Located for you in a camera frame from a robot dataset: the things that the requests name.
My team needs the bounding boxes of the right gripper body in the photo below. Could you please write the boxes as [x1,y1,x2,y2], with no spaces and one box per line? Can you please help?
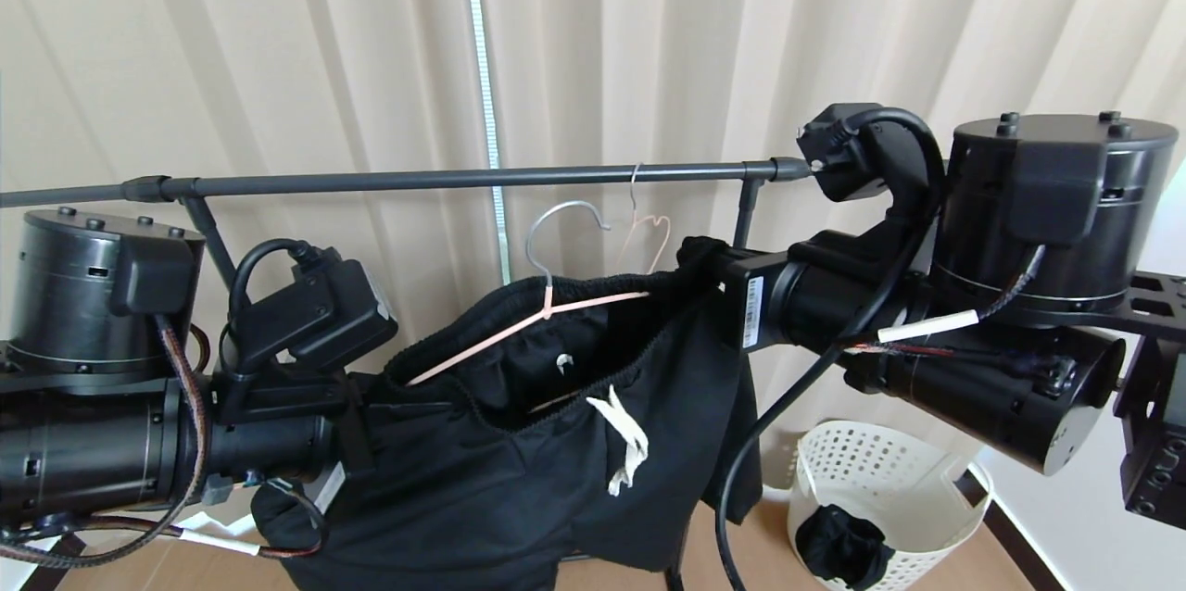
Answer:
[723,230,935,356]

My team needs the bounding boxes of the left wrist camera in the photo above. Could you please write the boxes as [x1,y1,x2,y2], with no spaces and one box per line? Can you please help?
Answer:
[211,253,401,425]

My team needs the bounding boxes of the black garment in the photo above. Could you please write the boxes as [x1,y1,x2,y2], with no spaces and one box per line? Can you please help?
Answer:
[795,504,895,590]

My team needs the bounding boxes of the black clothes rack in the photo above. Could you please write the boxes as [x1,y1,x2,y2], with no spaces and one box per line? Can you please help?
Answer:
[0,157,818,591]

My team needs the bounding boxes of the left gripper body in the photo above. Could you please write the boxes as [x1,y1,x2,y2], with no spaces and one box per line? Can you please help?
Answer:
[204,376,378,515]

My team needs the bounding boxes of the white laundry basket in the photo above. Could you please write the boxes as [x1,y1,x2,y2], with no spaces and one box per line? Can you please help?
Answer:
[788,420,994,591]

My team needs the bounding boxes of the black shorts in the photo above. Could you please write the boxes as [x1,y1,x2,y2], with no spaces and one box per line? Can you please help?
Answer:
[250,236,765,591]

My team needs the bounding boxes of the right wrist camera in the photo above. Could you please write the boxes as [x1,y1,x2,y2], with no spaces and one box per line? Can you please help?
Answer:
[797,102,948,235]

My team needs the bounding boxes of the beige curtain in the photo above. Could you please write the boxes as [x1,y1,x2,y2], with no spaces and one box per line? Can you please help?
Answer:
[0,0,1186,518]

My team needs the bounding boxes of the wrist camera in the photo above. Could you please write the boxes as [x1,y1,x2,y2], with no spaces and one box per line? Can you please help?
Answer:
[797,102,948,235]
[211,253,401,425]

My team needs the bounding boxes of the pink clothes hanger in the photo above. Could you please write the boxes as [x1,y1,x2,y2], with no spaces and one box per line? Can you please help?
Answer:
[616,163,671,275]
[406,199,651,413]

